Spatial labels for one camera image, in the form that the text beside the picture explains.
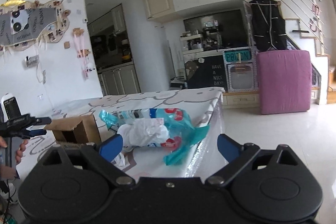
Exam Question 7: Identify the white plastic bag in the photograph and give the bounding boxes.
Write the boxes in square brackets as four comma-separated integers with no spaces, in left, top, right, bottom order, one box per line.
[117,117,169,149]

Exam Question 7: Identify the metal-look box with window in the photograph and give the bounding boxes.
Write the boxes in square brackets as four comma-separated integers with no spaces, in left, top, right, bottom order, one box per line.
[225,61,258,92]

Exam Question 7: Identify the pink folded mattress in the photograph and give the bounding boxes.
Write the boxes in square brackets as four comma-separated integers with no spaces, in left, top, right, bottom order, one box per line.
[256,49,312,115]

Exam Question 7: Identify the pink wall decoration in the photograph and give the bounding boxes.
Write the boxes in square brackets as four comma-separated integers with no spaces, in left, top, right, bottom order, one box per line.
[72,27,95,80]

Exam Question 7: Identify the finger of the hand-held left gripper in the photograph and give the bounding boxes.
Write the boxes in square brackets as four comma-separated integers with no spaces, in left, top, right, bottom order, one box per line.
[6,116,52,127]
[21,129,48,139]

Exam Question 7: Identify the white shelf rack with bottles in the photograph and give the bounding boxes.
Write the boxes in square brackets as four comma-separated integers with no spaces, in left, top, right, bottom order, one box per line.
[180,33,205,53]

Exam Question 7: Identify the cream cabinet with drawers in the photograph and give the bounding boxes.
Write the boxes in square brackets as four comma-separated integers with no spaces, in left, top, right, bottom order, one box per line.
[222,88,329,109]

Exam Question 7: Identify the brown cardboard box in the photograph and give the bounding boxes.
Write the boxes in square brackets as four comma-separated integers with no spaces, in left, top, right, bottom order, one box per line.
[43,115,102,147]

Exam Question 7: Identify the black television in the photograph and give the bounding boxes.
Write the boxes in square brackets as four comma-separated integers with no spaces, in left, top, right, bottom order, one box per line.
[183,8,250,49]

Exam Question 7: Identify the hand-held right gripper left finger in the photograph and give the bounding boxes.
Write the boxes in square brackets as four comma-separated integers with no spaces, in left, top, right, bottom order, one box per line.
[39,134,136,187]

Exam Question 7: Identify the black vest white trim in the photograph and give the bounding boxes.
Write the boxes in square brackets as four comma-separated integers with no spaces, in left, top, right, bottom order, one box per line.
[248,0,288,52]

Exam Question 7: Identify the table with foil cover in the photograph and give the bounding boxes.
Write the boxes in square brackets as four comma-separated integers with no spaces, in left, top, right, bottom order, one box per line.
[15,87,227,180]

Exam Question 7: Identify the teal letter sign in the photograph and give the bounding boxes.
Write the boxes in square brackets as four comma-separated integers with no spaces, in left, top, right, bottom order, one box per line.
[222,49,251,63]

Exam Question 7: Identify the cream wall cabinet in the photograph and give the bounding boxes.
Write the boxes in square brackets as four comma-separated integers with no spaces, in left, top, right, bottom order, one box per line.
[141,0,175,22]

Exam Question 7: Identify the black chalkboard sign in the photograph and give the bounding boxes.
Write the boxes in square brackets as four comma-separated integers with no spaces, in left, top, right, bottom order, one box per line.
[183,54,226,89]

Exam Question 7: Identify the kitchen cabinets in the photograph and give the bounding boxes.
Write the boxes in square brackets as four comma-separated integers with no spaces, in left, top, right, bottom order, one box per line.
[87,3,141,96]

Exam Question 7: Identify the pink hooks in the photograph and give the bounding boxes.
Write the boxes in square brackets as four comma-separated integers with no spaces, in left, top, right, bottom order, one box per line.
[309,0,322,31]

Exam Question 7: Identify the person's left hand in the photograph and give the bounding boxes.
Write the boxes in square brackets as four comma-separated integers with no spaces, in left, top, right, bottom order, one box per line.
[0,136,29,165]

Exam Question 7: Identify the person's left forearm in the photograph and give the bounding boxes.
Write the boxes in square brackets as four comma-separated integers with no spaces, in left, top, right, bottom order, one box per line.
[0,165,17,181]

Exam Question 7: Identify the teal plastic packaging bag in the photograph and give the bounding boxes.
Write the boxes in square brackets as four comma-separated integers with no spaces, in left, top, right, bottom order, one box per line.
[98,107,211,167]

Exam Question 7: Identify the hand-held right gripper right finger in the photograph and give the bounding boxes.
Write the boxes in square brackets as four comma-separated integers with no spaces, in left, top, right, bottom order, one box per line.
[205,133,303,187]

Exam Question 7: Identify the wooden stairs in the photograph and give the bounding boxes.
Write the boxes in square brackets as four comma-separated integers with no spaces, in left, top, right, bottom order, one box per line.
[285,18,336,105]

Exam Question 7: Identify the wall photo collage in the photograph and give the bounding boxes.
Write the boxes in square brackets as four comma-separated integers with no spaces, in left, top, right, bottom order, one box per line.
[0,0,72,56]

